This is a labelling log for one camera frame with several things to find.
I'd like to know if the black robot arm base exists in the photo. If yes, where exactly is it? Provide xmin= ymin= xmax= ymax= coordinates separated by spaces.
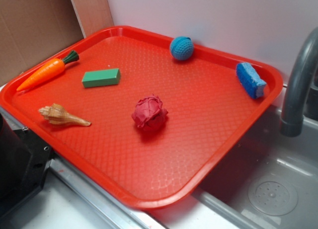
xmin=0 ymin=116 xmax=53 ymax=219

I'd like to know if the blue dimpled ball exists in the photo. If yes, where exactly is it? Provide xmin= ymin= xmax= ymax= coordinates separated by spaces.
xmin=169 ymin=36 xmax=194 ymax=61

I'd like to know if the red toy cabbage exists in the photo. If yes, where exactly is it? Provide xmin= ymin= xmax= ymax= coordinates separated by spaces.
xmin=132 ymin=95 xmax=168 ymax=131

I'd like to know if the red plastic tray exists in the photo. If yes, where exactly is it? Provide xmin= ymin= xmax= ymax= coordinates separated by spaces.
xmin=0 ymin=26 xmax=283 ymax=210

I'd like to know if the green rectangular block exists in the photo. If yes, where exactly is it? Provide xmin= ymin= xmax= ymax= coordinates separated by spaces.
xmin=81 ymin=68 xmax=121 ymax=88

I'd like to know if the blue sponge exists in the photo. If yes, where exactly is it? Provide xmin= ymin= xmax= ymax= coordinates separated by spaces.
xmin=236 ymin=62 xmax=267 ymax=99

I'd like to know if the tan conch seashell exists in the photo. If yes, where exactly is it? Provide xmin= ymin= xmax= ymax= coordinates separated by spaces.
xmin=38 ymin=103 xmax=91 ymax=127

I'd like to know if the orange toy carrot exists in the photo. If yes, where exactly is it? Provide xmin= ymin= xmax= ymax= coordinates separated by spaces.
xmin=16 ymin=50 xmax=80 ymax=92

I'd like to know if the grey toy sink basin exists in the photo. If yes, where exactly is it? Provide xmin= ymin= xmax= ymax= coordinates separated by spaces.
xmin=194 ymin=107 xmax=318 ymax=229

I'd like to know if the grey toy faucet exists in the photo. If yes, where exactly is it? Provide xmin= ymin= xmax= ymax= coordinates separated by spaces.
xmin=280 ymin=28 xmax=318 ymax=137

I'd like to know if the brown cardboard panel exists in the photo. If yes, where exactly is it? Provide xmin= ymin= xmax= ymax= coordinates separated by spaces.
xmin=0 ymin=0 xmax=113 ymax=85

